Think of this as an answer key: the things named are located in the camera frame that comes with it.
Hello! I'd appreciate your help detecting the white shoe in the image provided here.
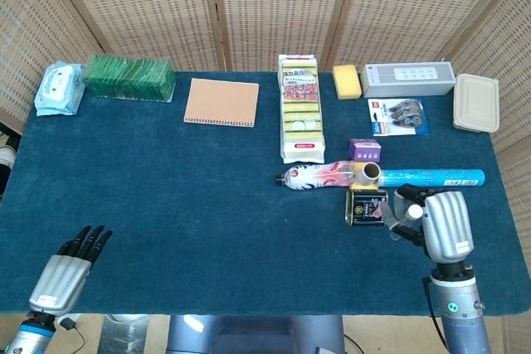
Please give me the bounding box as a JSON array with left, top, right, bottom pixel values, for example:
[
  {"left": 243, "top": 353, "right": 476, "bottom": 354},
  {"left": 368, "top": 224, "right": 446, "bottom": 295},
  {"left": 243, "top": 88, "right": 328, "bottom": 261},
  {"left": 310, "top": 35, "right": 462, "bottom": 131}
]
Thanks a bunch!
[{"left": 0, "top": 144, "right": 17, "bottom": 172}]

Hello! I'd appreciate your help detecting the plastic bottle red white label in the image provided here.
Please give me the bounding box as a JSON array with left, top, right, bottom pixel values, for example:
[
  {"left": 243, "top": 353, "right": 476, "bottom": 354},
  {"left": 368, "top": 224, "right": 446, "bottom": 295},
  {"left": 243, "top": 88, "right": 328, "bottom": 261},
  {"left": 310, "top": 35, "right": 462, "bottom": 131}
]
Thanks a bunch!
[{"left": 273, "top": 159, "right": 358, "bottom": 191}]

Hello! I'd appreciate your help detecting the correction tape blister pack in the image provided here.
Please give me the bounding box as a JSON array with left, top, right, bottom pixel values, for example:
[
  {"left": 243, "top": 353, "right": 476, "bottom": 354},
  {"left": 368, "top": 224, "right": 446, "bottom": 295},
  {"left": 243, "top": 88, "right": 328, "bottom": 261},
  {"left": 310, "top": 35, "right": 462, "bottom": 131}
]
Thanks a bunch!
[{"left": 367, "top": 97, "right": 431, "bottom": 138}]

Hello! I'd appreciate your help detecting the wicker folding screen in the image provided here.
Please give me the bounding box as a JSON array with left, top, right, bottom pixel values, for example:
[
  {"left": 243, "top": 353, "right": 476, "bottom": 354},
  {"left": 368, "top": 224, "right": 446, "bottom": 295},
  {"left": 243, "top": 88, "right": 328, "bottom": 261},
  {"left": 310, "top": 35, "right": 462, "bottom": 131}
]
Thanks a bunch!
[{"left": 0, "top": 0, "right": 531, "bottom": 354}]

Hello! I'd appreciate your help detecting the yellow sponge multipack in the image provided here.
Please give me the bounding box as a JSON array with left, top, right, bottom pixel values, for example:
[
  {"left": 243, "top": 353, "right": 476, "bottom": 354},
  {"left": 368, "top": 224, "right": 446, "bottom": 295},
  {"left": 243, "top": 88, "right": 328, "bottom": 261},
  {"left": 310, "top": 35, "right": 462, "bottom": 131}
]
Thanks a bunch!
[{"left": 277, "top": 54, "right": 326, "bottom": 165}]

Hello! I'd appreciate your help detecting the blue grey robot torso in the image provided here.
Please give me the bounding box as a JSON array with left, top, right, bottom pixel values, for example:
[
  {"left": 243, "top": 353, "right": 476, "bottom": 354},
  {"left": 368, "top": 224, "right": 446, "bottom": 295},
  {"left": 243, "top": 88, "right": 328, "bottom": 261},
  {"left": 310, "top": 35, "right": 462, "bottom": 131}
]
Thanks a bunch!
[{"left": 167, "top": 314, "right": 345, "bottom": 354}]

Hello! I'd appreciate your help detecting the black luncheon meat can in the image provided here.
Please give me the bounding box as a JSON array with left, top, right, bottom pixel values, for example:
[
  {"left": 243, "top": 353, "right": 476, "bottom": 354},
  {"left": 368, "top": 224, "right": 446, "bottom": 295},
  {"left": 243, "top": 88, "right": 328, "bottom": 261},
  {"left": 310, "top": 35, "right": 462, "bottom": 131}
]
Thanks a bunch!
[{"left": 343, "top": 187, "right": 391, "bottom": 227}]

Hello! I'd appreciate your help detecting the small yellow block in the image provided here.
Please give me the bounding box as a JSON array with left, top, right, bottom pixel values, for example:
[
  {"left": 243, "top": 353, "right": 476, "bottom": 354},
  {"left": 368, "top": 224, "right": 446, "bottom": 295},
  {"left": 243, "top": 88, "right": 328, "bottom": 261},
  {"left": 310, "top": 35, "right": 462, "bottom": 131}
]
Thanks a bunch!
[{"left": 350, "top": 177, "right": 379, "bottom": 192}]

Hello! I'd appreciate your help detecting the light blue cylinder tube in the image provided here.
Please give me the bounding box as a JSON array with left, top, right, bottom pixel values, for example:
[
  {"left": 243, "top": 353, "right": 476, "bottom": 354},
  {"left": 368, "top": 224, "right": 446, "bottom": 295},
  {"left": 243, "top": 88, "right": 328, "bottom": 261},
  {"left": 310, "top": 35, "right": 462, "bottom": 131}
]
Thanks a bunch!
[{"left": 379, "top": 167, "right": 486, "bottom": 188}]

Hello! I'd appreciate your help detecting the grey white power strip box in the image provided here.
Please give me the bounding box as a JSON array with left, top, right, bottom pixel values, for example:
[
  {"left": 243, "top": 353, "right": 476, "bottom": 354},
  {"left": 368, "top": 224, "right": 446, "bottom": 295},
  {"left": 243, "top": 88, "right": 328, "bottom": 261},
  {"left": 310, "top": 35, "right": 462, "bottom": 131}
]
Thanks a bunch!
[{"left": 359, "top": 61, "right": 457, "bottom": 99}]

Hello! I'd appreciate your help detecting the grey cardboard roll core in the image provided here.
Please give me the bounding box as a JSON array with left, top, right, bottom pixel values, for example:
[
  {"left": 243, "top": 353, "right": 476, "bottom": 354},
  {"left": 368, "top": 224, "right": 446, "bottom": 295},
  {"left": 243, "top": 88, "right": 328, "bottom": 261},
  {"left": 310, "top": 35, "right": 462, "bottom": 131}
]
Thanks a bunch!
[{"left": 355, "top": 162, "right": 382, "bottom": 186}]

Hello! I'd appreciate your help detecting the silver metal stand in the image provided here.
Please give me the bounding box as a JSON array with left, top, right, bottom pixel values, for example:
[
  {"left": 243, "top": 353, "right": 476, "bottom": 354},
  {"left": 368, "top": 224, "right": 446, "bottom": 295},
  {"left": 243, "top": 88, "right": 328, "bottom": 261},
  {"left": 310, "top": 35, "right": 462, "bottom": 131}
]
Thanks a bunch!
[{"left": 98, "top": 314, "right": 150, "bottom": 354}]

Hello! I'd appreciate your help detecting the yellow sponge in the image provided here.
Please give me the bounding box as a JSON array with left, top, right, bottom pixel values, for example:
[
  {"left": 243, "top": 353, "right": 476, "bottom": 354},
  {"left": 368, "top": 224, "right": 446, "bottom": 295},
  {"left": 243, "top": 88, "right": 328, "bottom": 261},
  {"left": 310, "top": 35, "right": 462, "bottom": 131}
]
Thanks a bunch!
[{"left": 332, "top": 64, "right": 363, "bottom": 100}]

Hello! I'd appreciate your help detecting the blue table cloth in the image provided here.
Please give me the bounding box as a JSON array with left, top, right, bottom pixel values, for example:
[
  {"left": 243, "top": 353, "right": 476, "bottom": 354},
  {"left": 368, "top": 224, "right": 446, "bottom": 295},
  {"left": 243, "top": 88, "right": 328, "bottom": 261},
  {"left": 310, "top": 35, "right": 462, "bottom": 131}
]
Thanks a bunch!
[{"left": 0, "top": 70, "right": 531, "bottom": 317}]

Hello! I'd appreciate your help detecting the small purple box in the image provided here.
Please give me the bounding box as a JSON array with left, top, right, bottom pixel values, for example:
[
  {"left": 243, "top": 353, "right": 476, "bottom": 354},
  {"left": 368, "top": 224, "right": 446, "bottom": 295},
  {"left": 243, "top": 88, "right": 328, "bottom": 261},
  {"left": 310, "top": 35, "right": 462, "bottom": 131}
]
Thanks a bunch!
[{"left": 348, "top": 138, "right": 382, "bottom": 163}]

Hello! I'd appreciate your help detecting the clear box of green packets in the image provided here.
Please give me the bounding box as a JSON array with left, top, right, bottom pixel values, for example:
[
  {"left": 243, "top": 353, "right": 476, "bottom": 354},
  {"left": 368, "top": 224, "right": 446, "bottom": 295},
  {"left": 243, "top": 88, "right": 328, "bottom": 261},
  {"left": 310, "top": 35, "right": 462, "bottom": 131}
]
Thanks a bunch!
[{"left": 80, "top": 54, "right": 178, "bottom": 103}]

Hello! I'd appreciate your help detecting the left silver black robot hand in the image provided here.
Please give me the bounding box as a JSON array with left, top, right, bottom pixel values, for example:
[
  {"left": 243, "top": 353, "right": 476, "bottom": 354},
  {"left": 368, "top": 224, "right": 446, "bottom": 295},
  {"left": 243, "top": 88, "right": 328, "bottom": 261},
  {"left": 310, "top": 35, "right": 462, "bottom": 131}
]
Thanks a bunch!
[{"left": 27, "top": 225, "right": 114, "bottom": 318}]

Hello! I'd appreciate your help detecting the orange spiral notebook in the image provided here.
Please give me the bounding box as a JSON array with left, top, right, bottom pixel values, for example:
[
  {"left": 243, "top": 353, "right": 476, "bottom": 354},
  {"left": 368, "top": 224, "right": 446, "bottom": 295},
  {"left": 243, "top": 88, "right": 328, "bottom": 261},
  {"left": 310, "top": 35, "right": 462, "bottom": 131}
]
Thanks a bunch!
[{"left": 183, "top": 77, "right": 261, "bottom": 129}]

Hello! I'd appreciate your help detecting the blue wet wipes pack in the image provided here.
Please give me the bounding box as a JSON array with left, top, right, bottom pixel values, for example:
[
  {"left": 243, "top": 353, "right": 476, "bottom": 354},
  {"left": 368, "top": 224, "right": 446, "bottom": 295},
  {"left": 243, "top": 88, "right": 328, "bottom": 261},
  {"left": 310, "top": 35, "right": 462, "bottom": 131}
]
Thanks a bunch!
[{"left": 35, "top": 61, "right": 87, "bottom": 118}]

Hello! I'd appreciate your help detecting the beige lidded food container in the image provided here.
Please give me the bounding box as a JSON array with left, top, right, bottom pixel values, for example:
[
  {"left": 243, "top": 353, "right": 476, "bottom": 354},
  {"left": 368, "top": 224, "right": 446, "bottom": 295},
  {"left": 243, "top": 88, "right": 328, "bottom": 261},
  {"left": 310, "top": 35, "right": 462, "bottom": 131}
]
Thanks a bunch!
[{"left": 451, "top": 73, "right": 501, "bottom": 134}]

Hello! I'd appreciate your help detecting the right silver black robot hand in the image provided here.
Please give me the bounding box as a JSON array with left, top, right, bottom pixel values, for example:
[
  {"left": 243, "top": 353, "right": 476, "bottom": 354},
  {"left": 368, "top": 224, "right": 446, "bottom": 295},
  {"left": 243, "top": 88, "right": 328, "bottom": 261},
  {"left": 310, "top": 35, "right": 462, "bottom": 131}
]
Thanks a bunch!
[{"left": 387, "top": 183, "right": 475, "bottom": 266}]

